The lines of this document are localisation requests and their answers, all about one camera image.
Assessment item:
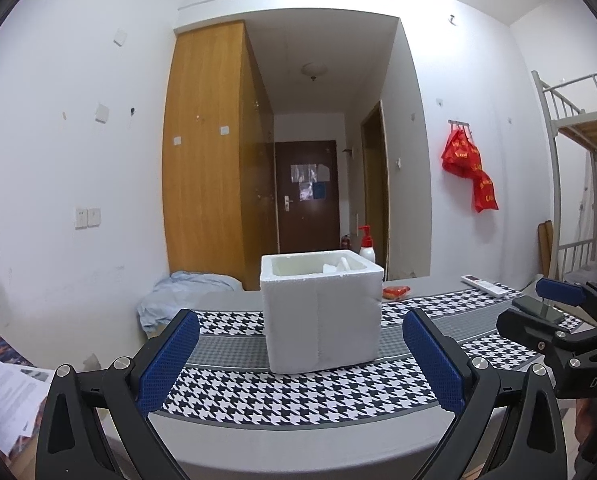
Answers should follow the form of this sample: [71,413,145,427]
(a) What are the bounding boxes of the white remote control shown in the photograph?
[461,273,522,298]

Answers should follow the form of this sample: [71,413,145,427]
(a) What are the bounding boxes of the wooden wardrobe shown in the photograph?
[162,21,276,291]

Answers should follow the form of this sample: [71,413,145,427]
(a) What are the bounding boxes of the grey door notice sheet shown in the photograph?
[291,163,331,183]

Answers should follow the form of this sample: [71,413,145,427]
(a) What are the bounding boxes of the colourful patterned cloth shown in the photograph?
[0,335,34,367]

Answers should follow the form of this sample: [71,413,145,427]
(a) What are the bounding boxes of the white paper sheets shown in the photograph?
[0,357,54,453]

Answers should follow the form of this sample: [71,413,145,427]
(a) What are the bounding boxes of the dark brown door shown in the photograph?
[274,140,340,255]

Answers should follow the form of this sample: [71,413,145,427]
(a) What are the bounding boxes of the white red pump lotion bottle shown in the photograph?
[357,225,377,263]

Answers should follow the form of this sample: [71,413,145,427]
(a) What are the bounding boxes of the grey pillow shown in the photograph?
[563,266,597,286]

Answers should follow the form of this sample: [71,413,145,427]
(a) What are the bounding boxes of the black smartphone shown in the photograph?
[513,295,564,326]

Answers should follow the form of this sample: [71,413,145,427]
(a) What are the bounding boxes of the light wooden side door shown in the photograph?
[361,101,390,281]

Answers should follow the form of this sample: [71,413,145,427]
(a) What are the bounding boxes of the white metal bunk bed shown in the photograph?
[531,66,597,286]

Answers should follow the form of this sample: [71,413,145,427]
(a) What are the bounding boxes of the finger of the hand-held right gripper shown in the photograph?
[496,308,597,356]
[535,276,597,311]

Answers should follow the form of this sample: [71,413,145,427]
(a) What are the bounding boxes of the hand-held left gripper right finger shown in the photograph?
[401,308,569,480]

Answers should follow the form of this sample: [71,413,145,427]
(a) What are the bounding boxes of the houndstooth table runner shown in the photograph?
[166,285,597,428]

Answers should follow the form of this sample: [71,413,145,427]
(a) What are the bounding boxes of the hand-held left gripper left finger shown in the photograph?
[36,308,202,480]

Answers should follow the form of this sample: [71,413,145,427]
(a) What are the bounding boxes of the white foam box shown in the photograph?
[260,248,384,375]

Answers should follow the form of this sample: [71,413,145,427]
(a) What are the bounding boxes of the light blue quilt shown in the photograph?
[138,271,244,333]

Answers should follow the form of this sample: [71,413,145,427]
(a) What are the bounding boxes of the red shopping bag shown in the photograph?
[473,170,499,212]
[441,127,482,178]

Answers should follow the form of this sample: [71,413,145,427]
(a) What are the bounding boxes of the brown wooden boards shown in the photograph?
[537,220,554,273]

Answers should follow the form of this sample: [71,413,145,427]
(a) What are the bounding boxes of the white dotted cloth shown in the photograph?
[579,150,597,266]

